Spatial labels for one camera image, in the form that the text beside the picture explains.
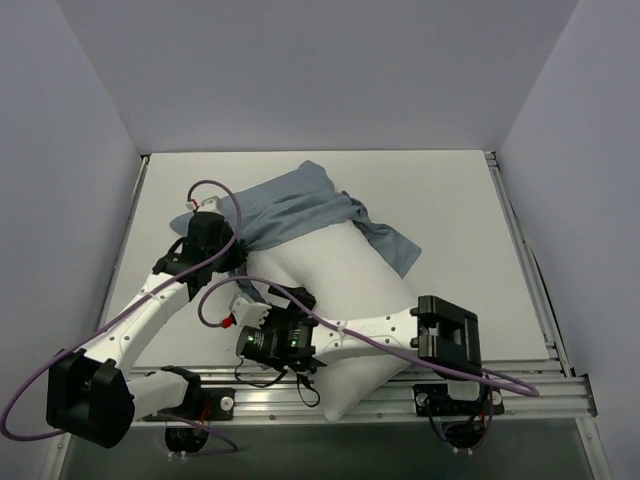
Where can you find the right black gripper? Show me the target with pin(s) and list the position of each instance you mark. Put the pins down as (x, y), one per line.
(291, 297)

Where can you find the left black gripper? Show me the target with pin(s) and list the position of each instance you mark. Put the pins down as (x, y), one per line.
(232, 255)

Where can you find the white pillow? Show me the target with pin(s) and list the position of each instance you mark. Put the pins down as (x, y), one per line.
(350, 280)

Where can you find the striped blue beige pillowcase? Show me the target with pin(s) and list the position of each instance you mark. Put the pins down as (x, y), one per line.
(300, 202)

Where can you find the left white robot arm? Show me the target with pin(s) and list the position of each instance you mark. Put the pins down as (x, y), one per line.
(89, 393)

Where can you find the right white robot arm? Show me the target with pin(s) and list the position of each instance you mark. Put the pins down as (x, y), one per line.
(435, 331)

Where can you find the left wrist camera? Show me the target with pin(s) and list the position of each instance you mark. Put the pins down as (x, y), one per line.
(210, 204)

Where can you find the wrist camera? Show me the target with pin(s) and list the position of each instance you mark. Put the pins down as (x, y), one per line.
(210, 204)
(245, 312)

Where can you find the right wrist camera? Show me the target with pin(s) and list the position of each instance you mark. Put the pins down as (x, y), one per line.
(245, 312)

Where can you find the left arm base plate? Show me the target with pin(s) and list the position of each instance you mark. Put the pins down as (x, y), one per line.
(209, 404)

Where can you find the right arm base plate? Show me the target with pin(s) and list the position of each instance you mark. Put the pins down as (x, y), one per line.
(446, 400)

